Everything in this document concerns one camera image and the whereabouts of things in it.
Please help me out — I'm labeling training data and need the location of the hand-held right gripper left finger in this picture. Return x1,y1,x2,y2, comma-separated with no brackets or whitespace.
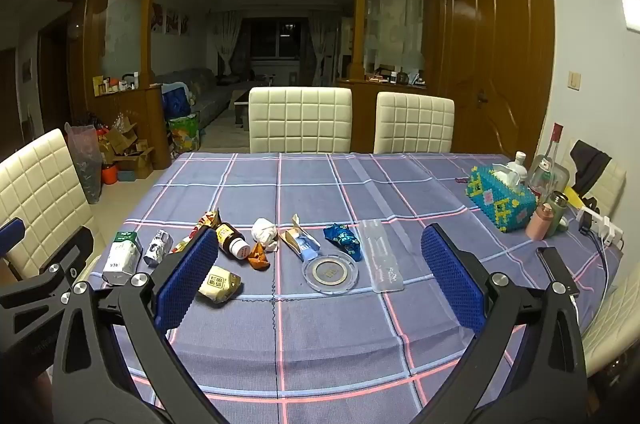
52,228,228,424

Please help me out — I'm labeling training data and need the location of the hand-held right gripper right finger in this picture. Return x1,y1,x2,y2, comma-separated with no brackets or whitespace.
412,223,588,424

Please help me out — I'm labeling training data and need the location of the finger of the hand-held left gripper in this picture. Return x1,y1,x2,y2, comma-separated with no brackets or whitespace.
0,227,96,312
0,217,26,251

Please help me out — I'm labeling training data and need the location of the cream food packet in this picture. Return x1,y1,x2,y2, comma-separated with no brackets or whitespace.
197,267,243,304

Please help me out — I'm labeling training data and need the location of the silver white wrapper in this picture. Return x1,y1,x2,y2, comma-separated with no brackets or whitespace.
143,229,173,266

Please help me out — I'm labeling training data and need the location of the brown medicine bottle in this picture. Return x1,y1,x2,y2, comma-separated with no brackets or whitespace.
215,223,251,261

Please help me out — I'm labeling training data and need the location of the red gold snack wrapper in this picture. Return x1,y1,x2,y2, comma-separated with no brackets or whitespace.
172,209,222,254

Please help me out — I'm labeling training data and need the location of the white green milk carton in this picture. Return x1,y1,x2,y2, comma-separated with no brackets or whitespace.
101,231,143,286

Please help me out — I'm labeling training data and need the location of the clear plastic package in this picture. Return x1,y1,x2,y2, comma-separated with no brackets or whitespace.
361,219,405,294

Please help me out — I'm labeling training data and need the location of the white tissue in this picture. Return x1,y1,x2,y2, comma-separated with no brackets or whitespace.
251,218,279,252

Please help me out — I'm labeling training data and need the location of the blue foil wrapper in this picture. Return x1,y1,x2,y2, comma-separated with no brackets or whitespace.
322,223,363,261

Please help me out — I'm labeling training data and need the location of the brown blue wrapper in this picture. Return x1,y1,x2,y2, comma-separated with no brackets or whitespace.
280,214,321,261

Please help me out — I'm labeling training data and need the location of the round clear lid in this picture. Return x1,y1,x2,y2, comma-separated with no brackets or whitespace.
301,255,359,292

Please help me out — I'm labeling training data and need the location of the cream quilted dining chair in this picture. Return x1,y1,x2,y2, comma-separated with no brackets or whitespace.
248,87,353,154
562,139,627,225
374,92,456,154
580,274,640,380
0,128,103,282

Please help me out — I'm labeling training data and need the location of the beaded tissue box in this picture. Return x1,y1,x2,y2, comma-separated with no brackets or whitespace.
466,164,538,235

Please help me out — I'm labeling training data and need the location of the clear plastic bag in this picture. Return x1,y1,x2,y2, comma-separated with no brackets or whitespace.
65,121,103,205

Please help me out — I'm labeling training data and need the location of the pink bottle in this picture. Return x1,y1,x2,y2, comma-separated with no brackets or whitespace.
525,203,553,239

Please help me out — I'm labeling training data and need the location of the black phone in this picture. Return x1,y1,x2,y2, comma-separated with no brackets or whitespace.
536,247,581,297

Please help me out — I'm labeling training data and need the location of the cardboard box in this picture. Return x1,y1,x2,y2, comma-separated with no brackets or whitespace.
115,147,156,179
102,124,138,155

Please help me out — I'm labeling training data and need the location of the green thermos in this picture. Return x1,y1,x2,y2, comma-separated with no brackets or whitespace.
545,190,570,232

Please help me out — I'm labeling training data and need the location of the white bottle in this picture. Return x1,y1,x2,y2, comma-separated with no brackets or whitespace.
509,151,530,185

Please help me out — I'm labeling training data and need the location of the dark wooden door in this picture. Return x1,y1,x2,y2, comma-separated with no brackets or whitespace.
39,22,71,135
0,49,21,145

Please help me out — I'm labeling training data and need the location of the glass bottle red cap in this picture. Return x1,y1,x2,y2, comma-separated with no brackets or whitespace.
527,123,565,200

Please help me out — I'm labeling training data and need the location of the colourful printed bag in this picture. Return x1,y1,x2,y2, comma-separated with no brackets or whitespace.
168,114,200,155

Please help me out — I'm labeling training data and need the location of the blue plaid tablecloth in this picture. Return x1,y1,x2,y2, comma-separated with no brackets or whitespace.
92,151,626,424

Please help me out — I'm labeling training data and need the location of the wooden cabinet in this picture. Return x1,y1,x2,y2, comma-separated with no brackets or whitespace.
92,84,171,170

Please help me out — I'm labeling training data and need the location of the white power strip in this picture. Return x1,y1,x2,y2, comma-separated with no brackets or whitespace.
575,209,625,247

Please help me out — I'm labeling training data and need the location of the black cloth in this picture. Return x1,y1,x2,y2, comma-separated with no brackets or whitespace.
569,140,613,197

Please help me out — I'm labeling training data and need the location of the blue bag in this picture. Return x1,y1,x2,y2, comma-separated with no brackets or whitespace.
162,84,193,117

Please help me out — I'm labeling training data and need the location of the coffee table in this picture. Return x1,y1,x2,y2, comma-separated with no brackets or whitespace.
230,89,251,127

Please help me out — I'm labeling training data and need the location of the wooden counter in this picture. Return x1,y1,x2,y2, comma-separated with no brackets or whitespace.
335,77,443,153

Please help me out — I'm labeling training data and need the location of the grey sofa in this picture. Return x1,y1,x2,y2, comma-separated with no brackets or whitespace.
155,67,241,130

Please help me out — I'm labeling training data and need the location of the brown wooden door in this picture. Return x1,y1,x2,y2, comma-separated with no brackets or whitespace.
440,0,556,165

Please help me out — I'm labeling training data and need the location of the patterned curtain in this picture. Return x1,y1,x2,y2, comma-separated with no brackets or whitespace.
307,12,341,85
212,10,243,75

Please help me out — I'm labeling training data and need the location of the wooden column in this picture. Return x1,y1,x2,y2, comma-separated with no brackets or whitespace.
141,0,161,88
352,0,371,80

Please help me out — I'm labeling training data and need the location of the window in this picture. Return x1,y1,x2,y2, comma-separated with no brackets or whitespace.
247,18,301,60

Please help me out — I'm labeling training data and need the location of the black cable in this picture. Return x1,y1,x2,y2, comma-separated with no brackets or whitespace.
590,231,610,310

